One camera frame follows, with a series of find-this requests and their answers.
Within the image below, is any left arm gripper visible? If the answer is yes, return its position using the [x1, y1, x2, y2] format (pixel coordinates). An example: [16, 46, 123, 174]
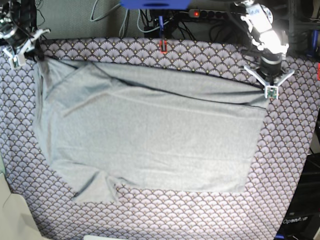
[243, 56, 295, 100]

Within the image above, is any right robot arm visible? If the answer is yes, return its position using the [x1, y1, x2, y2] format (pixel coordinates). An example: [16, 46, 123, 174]
[0, 0, 51, 70]

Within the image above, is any fan-patterned purple table cloth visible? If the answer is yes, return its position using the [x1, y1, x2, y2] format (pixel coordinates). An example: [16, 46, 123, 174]
[0, 54, 320, 240]

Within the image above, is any blue overhead mount plate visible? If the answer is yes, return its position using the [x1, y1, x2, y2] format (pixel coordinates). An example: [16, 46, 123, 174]
[120, 0, 191, 10]

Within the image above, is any black power strip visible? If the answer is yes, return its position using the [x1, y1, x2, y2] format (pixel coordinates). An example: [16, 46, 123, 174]
[187, 9, 229, 20]

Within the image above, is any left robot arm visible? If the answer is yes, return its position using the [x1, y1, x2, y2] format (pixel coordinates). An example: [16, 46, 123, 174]
[234, 0, 295, 99]

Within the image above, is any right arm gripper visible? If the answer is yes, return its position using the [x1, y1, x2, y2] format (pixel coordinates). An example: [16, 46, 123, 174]
[1, 28, 51, 68]

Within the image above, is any red centre table clamp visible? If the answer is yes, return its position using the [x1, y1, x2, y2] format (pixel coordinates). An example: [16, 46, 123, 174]
[159, 39, 168, 54]

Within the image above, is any red right edge clamp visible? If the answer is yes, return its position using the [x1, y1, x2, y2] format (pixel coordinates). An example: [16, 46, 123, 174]
[317, 62, 320, 81]

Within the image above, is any white object bottom left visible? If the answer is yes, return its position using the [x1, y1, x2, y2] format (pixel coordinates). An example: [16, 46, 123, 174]
[0, 161, 43, 240]

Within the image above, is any light grey T-shirt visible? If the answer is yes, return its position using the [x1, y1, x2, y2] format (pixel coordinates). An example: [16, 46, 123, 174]
[33, 58, 269, 203]

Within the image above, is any black OpenArm box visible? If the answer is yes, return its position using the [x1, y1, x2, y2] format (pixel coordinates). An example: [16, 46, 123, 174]
[274, 153, 320, 240]

